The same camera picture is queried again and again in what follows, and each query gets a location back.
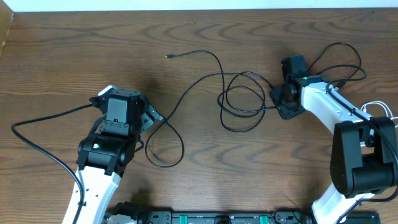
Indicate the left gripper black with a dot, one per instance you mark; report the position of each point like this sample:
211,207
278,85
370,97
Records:
147,115

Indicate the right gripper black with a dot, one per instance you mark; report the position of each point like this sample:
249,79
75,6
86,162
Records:
286,111

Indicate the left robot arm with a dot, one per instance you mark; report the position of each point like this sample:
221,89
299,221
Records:
106,151

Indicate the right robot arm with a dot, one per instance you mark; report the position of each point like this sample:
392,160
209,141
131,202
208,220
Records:
331,207

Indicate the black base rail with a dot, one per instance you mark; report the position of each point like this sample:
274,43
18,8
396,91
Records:
127,212

